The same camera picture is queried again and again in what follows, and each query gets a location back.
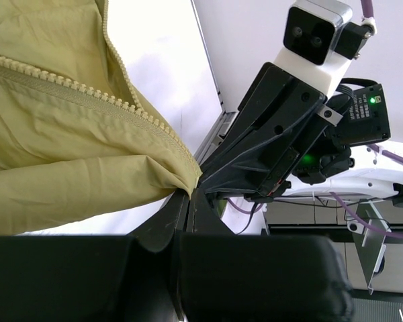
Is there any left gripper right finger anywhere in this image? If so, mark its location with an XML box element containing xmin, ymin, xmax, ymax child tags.
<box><xmin>179</xmin><ymin>191</ymin><xmax>355</xmax><ymax>321</ymax></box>

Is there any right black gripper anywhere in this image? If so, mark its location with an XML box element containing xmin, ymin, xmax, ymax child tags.
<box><xmin>197</xmin><ymin>62</ymin><xmax>391</xmax><ymax>201</ymax></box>

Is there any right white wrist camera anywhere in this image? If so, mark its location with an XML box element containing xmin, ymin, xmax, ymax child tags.
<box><xmin>273</xmin><ymin>1</ymin><xmax>377</xmax><ymax>98</ymax></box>

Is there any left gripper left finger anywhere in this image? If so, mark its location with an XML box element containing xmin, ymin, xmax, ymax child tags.
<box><xmin>0</xmin><ymin>191</ymin><xmax>189</xmax><ymax>321</ymax></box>

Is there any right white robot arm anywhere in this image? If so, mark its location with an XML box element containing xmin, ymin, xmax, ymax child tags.
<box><xmin>199</xmin><ymin>63</ymin><xmax>403</xmax><ymax>207</ymax></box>

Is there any olive yellow jacket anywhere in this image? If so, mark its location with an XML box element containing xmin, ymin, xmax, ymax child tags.
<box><xmin>0</xmin><ymin>1</ymin><xmax>202</xmax><ymax>236</ymax></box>

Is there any right side aluminium rail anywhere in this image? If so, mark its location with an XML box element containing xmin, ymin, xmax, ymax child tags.
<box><xmin>191</xmin><ymin>1</ymin><xmax>237</xmax><ymax>164</ymax></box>

